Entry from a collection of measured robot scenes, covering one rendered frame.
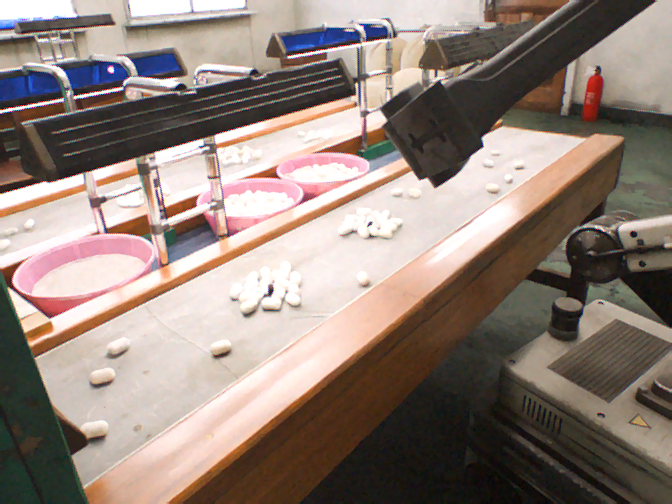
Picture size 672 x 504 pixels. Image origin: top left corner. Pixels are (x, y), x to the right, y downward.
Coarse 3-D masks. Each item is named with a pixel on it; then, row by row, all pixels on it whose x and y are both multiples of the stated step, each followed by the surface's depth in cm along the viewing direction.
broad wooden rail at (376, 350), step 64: (512, 192) 132; (576, 192) 144; (448, 256) 104; (512, 256) 118; (384, 320) 85; (448, 320) 100; (256, 384) 73; (320, 384) 73; (384, 384) 87; (192, 448) 63; (256, 448) 65; (320, 448) 77
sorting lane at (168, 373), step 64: (512, 128) 195; (384, 192) 142; (448, 192) 140; (256, 256) 112; (320, 256) 111; (384, 256) 110; (128, 320) 93; (192, 320) 92; (256, 320) 91; (320, 320) 90; (64, 384) 78; (128, 384) 78; (192, 384) 77; (128, 448) 67
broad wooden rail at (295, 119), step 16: (304, 112) 220; (320, 112) 220; (336, 112) 227; (256, 128) 200; (272, 128) 201; (192, 144) 183; (224, 144) 186; (80, 176) 157; (96, 176) 157; (112, 176) 158; (128, 176) 162; (16, 192) 147; (32, 192) 146; (48, 192) 146; (64, 192) 148; (80, 192) 151; (0, 208) 137; (16, 208) 139
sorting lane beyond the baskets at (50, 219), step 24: (312, 120) 217; (336, 120) 216; (240, 144) 190; (264, 144) 189; (288, 144) 187; (312, 144) 187; (168, 168) 169; (192, 168) 168; (240, 168) 165; (24, 216) 138; (48, 216) 137; (72, 216) 136; (0, 240) 125; (24, 240) 124
